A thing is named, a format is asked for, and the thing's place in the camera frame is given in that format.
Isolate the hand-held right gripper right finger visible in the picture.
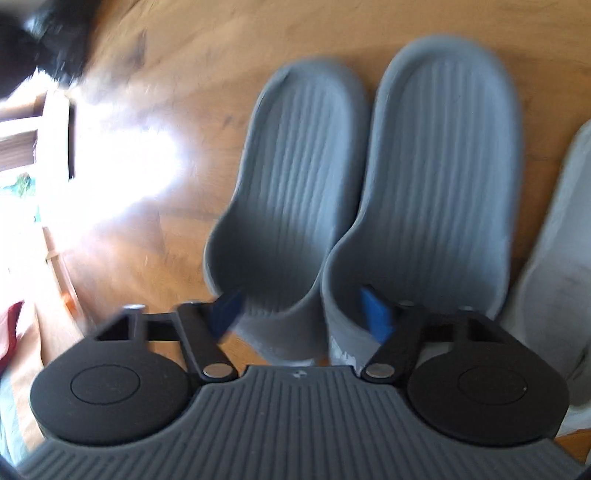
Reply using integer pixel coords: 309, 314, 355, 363
359, 285, 505, 384

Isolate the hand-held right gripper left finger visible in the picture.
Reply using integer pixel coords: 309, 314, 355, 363
94, 285, 246, 384

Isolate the dark grey printed slide sandal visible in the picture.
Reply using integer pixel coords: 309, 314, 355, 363
204, 56, 369, 363
320, 34, 518, 370

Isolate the light grey slide sandal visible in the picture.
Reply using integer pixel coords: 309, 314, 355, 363
501, 117, 591, 418

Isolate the red cloth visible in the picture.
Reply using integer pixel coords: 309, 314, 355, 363
0, 299, 25, 376

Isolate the wooden furniture frame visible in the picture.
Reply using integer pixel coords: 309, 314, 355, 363
33, 89, 79, 326

